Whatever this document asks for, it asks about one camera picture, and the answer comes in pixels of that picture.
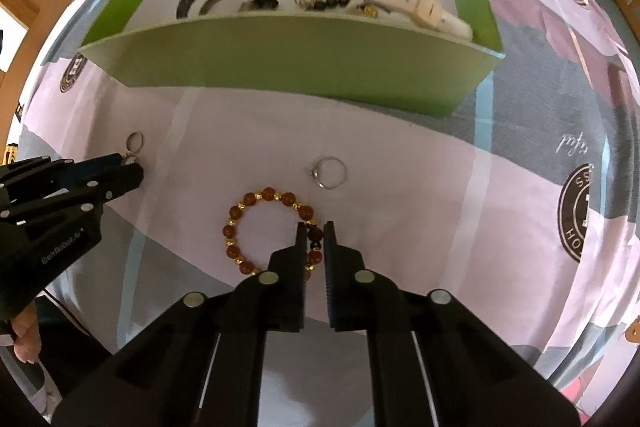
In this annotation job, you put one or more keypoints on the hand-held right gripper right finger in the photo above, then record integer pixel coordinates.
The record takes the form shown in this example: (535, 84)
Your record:
(332, 252)

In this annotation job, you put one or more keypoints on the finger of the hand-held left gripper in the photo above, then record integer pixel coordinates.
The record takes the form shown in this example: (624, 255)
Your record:
(110, 184)
(75, 169)

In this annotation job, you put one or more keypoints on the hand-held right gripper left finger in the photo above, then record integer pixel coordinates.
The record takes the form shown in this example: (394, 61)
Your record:
(300, 252)

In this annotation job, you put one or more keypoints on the small silver hoop earring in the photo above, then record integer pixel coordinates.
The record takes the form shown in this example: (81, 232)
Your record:
(131, 158)

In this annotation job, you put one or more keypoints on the green cardboard box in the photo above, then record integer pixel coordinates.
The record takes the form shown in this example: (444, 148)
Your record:
(300, 57)

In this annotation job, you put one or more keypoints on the white wrist watch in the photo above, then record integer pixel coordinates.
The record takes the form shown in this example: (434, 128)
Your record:
(425, 7)

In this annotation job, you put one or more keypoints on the person's left hand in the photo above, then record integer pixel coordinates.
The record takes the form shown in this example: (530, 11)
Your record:
(29, 337)

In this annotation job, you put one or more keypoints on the printed pink bed sheet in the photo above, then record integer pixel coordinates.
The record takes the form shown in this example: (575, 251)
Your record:
(425, 207)

